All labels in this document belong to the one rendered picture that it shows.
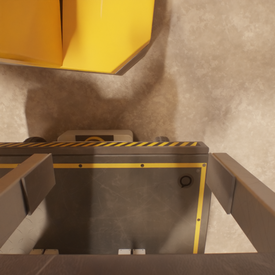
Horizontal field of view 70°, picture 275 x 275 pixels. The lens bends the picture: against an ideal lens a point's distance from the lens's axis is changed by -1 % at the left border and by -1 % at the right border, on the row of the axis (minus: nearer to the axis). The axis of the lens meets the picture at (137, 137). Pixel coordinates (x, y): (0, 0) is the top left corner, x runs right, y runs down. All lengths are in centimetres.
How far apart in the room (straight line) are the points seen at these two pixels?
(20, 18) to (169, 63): 59
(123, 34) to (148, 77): 36
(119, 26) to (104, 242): 57
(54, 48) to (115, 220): 45
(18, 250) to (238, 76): 96
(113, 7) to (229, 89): 56
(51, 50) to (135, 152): 29
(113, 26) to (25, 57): 21
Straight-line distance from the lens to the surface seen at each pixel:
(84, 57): 45
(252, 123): 95
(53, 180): 17
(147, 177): 54
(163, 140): 72
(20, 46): 31
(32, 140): 80
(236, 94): 89
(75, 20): 45
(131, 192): 56
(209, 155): 16
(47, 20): 38
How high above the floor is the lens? 80
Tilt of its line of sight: 74 degrees down
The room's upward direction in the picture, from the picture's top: 179 degrees clockwise
